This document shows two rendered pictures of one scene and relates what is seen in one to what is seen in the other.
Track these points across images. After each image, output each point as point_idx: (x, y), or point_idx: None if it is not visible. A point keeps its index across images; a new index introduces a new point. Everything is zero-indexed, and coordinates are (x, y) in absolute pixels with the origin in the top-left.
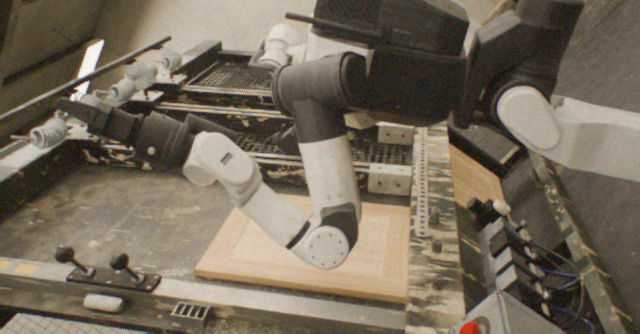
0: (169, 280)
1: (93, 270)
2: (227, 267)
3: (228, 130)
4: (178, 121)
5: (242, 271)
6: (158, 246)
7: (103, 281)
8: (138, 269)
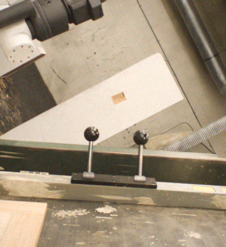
0: (62, 182)
1: (134, 177)
2: (10, 204)
3: None
4: (34, 1)
5: None
6: (111, 235)
7: (119, 176)
8: (112, 214)
